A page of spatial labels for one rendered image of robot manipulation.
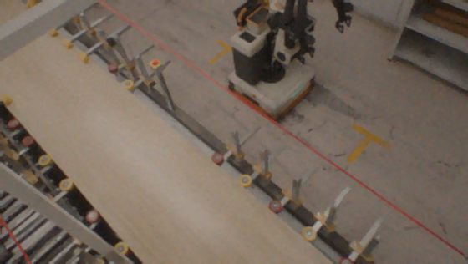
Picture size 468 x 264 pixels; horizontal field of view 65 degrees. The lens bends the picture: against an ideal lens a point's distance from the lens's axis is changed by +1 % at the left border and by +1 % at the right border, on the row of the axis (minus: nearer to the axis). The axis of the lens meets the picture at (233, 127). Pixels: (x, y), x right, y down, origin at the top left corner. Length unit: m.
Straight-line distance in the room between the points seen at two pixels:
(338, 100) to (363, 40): 0.92
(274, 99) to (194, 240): 1.70
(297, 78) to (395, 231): 1.59
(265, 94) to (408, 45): 1.66
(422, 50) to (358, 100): 0.88
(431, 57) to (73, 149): 3.45
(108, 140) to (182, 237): 0.92
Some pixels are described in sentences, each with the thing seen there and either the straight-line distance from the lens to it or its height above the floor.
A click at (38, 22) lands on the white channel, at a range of 1.05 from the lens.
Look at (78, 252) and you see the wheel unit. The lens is 2.15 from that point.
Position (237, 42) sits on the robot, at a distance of 3.24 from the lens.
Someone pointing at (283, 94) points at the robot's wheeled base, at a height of 0.28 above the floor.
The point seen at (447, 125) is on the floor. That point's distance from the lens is 3.96.
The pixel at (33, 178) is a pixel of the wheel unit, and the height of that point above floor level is 0.84.
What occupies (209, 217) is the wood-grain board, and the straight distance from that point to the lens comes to 2.27.
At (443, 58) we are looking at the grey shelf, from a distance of 4.31.
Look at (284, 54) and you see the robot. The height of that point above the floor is 0.77.
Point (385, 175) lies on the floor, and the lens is 3.50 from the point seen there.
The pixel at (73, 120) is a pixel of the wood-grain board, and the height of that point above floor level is 0.90.
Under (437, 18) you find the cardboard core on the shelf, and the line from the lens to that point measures 4.00.
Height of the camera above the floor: 3.01
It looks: 56 degrees down
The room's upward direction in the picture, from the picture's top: 9 degrees counter-clockwise
